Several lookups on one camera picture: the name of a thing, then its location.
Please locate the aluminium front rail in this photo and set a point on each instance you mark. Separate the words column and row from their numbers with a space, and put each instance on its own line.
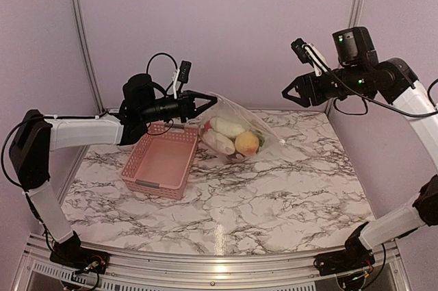
column 142, row 270

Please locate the left aluminium frame post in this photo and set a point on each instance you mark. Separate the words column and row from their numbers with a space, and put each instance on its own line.
column 85, row 53

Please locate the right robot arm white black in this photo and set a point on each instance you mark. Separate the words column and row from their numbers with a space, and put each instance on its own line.
column 390, row 85

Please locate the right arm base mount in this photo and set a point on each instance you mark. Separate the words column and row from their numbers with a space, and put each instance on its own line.
column 353, row 256

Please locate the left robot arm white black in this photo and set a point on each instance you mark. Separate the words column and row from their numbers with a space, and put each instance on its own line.
column 27, row 150

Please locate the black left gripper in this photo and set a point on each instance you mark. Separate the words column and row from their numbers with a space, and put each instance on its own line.
column 189, row 110

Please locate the pink perforated plastic basket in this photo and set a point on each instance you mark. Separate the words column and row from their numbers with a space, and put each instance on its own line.
column 160, row 162

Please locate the red toy apple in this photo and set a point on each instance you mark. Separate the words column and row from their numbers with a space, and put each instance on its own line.
column 207, row 126

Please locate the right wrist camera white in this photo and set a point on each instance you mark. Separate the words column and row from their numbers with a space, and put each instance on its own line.
column 308, row 54

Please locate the white toy vegetable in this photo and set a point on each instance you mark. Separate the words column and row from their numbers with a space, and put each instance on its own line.
column 226, row 128
column 218, row 142

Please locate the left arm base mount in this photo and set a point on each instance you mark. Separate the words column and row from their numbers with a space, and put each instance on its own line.
column 72, row 254

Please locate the clear pink zip top bag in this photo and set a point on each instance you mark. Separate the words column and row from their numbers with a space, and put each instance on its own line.
column 231, row 111

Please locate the yellow toy lemon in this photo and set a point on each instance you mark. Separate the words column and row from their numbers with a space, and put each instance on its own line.
column 247, row 143

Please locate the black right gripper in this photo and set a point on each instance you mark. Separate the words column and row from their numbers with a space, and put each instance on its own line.
column 302, row 85

